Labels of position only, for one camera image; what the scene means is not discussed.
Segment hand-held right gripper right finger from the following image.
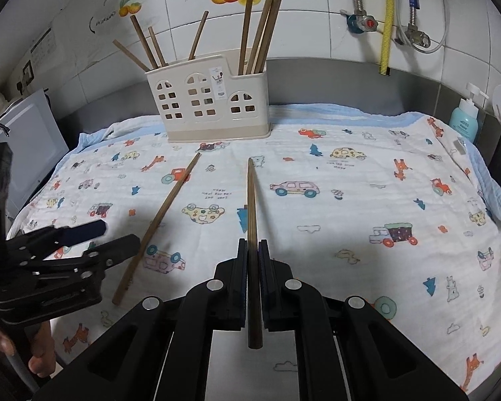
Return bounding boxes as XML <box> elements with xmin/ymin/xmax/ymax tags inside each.
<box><xmin>258</xmin><ymin>238</ymin><xmax>470</xmax><ymax>401</ymax></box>

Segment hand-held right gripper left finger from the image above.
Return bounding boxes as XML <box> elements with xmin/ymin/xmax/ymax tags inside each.
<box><xmin>31</xmin><ymin>238</ymin><xmax>249</xmax><ymax>401</ymax></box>

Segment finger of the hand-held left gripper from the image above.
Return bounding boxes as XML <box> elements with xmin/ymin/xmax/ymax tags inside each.
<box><xmin>22</xmin><ymin>234</ymin><xmax>142</xmax><ymax>279</ymax></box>
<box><xmin>9</xmin><ymin>219</ymin><xmax>108</xmax><ymax>260</ymax></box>

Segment brown wooden chopstick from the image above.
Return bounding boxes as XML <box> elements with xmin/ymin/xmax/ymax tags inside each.
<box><xmin>254</xmin><ymin>0</ymin><xmax>285</xmax><ymax>75</ymax></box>
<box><xmin>112</xmin><ymin>39</ymin><xmax>151</xmax><ymax>73</ymax></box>
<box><xmin>129</xmin><ymin>14</ymin><xmax>159</xmax><ymax>70</ymax></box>
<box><xmin>247</xmin><ymin>158</ymin><xmax>263</xmax><ymax>349</ymax></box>
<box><xmin>188</xmin><ymin>10</ymin><xmax>209</xmax><ymax>61</ymax></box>
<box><xmin>238</xmin><ymin>0</ymin><xmax>255</xmax><ymax>76</ymax></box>
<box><xmin>112</xmin><ymin>152</ymin><xmax>202</xmax><ymax>305</ymax></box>
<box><xmin>245</xmin><ymin>0</ymin><xmax>274</xmax><ymax>75</ymax></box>
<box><xmin>148</xmin><ymin>26</ymin><xmax>168</xmax><ymax>68</ymax></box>

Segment beige plastic chopstick holder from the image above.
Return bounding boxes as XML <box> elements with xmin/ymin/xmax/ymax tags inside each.
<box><xmin>145</xmin><ymin>48</ymin><xmax>272</xmax><ymax>143</ymax></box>

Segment person's left hand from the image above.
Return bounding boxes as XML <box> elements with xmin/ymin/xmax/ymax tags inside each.
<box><xmin>0</xmin><ymin>319</ymin><xmax>58</xmax><ymax>379</ymax></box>

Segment white cartoon printed blanket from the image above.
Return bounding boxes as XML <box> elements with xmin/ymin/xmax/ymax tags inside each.
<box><xmin>6</xmin><ymin>102</ymin><xmax>501</xmax><ymax>395</ymax></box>

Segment white countertop appliance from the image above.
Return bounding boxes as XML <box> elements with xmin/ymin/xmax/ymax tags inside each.
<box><xmin>0</xmin><ymin>88</ymin><xmax>69</xmax><ymax>218</ymax></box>

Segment small orange fruit sticker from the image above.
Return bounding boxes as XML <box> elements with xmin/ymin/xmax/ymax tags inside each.
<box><xmin>118</xmin><ymin>0</ymin><xmax>143</xmax><ymax>18</ymax></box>

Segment teal pump bottle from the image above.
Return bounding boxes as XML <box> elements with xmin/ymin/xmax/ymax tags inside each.
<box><xmin>449</xmin><ymin>84</ymin><xmax>489</xmax><ymax>143</ymax></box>

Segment metal angle valve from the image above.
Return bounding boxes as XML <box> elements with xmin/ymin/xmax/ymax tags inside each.
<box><xmin>394</xmin><ymin>25</ymin><xmax>432</xmax><ymax>51</ymax></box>

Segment wall socket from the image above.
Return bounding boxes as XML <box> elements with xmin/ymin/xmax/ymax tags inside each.
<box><xmin>17</xmin><ymin>60</ymin><xmax>36</xmax><ymax>93</ymax></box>

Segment white wall label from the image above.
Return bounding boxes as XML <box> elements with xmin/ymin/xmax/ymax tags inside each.
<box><xmin>29</xmin><ymin>28</ymin><xmax>53</xmax><ymax>68</ymax></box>

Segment valve with red handle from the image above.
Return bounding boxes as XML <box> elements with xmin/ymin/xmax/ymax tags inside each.
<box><xmin>341</xmin><ymin>8</ymin><xmax>380</xmax><ymax>34</ymax></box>

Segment yellow corrugated hose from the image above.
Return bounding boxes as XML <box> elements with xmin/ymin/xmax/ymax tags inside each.
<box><xmin>378</xmin><ymin>0</ymin><xmax>393</xmax><ymax>77</ymax></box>

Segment wall water valves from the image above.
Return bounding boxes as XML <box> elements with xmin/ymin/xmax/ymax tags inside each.
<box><xmin>396</xmin><ymin>0</ymin><xmax>448</xmax><ymax>55</ymax></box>

